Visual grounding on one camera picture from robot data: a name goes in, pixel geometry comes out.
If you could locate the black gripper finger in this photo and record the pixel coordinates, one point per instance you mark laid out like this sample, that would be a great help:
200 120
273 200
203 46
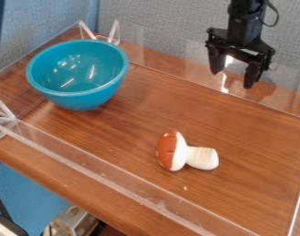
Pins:
253 74
218 59

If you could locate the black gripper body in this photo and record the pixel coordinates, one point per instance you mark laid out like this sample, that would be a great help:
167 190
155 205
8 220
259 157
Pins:
257 51

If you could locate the brown and white toy mushroom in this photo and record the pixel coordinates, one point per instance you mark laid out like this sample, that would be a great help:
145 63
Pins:
175 154

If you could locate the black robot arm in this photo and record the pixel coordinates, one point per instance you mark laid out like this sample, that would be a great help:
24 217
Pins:
240 40

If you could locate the blue plastic bowl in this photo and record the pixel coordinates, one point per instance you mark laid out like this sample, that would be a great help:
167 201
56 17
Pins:
79 73

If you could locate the clear acrylic back barrier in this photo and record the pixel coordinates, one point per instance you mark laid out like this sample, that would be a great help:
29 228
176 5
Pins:
266 94

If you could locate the clear acrylic barrier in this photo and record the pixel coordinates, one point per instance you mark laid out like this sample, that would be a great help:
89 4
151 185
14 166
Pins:
148 194
266 94

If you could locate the clear acrylic front barrier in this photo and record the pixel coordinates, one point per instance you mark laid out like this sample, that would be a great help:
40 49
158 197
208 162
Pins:
148 194

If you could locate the black and white object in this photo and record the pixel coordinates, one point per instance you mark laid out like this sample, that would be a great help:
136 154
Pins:
10 229

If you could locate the clear acrylic corner bracket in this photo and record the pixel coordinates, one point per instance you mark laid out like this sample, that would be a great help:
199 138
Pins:
112 37

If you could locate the grey metal bracket under table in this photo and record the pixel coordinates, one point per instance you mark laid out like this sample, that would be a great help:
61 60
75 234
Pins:
73 222

